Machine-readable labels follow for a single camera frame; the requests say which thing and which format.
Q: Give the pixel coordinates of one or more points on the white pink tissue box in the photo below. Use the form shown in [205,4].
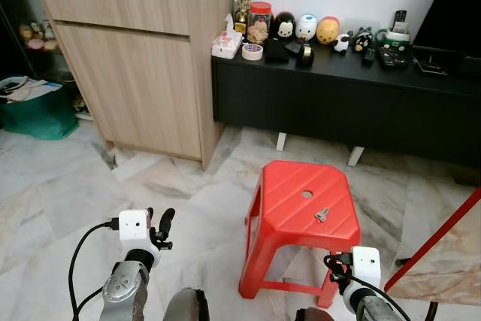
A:
[225,44]

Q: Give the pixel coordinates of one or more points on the small gold trophy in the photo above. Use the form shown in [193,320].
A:
[242,5]

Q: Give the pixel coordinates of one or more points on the slim black remote control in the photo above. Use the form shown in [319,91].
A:
[368,56]

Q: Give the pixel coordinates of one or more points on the white round plush toy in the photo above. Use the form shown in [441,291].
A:
[307,28]

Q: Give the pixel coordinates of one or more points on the white tape roll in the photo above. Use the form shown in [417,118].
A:
[252,52]

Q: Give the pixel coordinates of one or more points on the black television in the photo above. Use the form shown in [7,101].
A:
[455,5]

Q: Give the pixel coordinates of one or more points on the black phone handset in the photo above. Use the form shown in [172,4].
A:
[400,20]

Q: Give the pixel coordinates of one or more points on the black table leg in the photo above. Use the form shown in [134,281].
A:
[431,312]

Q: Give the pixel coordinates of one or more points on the light wooden cabinet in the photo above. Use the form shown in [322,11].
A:
[143,73]

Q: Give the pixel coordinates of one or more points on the marble table with red edge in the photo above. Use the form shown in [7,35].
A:
[447,261]

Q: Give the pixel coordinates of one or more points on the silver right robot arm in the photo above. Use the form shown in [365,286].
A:
[372,307]

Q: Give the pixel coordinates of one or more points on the black square pouch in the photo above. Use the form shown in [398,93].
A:
[276,52]

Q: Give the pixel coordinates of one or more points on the wide black remote control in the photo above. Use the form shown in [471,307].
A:
[392,59]

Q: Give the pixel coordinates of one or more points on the white papers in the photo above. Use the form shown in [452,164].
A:
[34,90]

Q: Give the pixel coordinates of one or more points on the small black plush toy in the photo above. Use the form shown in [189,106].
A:
[363,39]

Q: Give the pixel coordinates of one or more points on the red plastic stool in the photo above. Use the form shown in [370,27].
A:
[297,208]

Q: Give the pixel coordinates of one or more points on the green white mug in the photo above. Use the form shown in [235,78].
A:
[394,41]

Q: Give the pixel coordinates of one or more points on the black mouse plush toy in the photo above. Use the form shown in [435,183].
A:
[283,26]

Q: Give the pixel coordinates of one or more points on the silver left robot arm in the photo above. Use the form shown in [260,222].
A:
[124,287]

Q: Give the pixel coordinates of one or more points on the black low console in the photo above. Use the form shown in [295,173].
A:
[338,103]

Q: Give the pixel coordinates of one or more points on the clear jar with red lid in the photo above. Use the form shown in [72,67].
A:
[259,28]

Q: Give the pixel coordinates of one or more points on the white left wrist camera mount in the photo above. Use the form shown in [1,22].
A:
[134,226]

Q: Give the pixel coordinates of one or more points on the grey robot right leg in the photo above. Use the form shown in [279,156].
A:
[314,315]

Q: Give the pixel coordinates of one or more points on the small white black plush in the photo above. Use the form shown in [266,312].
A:
[343,43]

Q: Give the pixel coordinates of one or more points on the black tape dispenser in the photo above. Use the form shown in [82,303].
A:
[304,55]

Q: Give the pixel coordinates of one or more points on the green bag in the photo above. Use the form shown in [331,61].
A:
[37,119]

